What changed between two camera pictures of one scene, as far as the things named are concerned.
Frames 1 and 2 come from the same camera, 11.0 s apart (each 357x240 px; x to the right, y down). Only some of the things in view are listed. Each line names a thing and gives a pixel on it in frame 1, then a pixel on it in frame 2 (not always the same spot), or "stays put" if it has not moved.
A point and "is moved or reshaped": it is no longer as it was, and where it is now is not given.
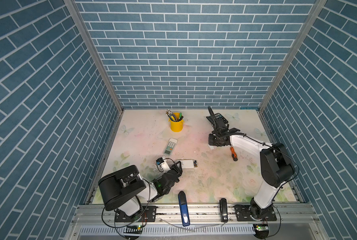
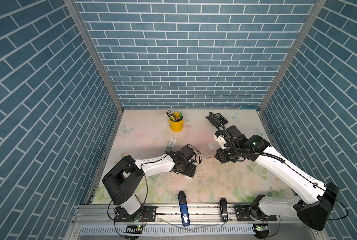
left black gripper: x=176 y=170 to x=192 y=170
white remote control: x=170 y=146 stays put
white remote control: x=188 y=163 is moved or reshaped
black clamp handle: x=223 y=210 stays put
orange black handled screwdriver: x=233 y=154 is moved or reshaped
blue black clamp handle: x=183 y=205 stays put
